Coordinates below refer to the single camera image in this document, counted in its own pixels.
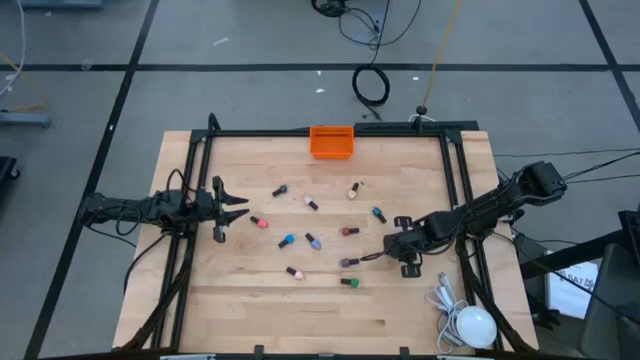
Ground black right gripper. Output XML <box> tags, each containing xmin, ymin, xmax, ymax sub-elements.
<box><xmin>359</xmin><ymin>215</ymin><xmax>429</xmax><ymax>279</ymax></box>

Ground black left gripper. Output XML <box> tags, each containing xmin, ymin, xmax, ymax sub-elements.
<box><xmin>194</xmin><ymin>175</ymin><xmax>251</xmax><ymax>244</ymax></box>

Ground orange plastic basket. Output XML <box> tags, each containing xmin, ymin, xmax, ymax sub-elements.
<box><xmin>309</xmin><ymin>125</ymin><xmax>356</xmax><ymax>161</ymax></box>

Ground white dome lamp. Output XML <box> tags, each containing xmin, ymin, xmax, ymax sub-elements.
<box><xmin>456</xmin><ymin>305</ymin><xmax>499</xmax><ymax>350</ymax></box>

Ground white paper sign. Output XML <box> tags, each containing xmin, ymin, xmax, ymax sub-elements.
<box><xmin>544</xmin><ymin>259</ymin><xmax>600</xmax><ymax>321</ymax></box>

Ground grey table foot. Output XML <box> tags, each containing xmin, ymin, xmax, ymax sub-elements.
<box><xmin>0</xmin><ymin>110</ymin><xmax>54</xmax><ymax>129</ymax></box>

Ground black caster object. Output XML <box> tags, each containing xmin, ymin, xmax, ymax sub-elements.
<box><xmin>0</xmin><ymin>155</ymin><xmax>21</xmax><ymax>201</ymax></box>

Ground black chair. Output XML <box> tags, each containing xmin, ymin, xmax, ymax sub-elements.
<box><xmin>579</xmin><ymin>242</ymin><xmax>640</xmax><ymax>360</ymax></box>

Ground white USB cable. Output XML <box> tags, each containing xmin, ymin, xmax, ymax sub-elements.
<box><xmin>424</xmin><ymin>272</ymin><xmax>469</xmax><ymax>355</ymax></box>

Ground black aluminium table frame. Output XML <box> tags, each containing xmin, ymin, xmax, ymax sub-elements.
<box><xmin>117</xmin><ymin>112</ymin><xmax>539</xmax><ymax>360</ymax></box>

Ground black camera mast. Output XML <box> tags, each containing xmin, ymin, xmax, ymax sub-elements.
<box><xmin>412</xmin><ymin>104</ymin><xmax>436</xmax><ymax>134</ymax></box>

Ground coiled black floor cable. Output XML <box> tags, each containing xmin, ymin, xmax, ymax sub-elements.
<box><xmin>351</xmin><ymin>63</ymin><xmax>392</xmax><ymax>121</ymax></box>

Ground yellow hanging cable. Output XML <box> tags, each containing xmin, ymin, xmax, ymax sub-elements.
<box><xmin>422</xmin><ymin>0</ymin><xmax>464</xmax><ymax>109</ymax></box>

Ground loose black floor cable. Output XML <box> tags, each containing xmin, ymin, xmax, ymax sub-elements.
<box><xmin>310</xmin><ymin>0</ymin><xmax>424</xmax><ymax>66</ymax></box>

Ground white floor cable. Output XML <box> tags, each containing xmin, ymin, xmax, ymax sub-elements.
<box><xmin>0</xmin><ymin>0</ymin><xmax>27</xmax><ymax>99</ymax></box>

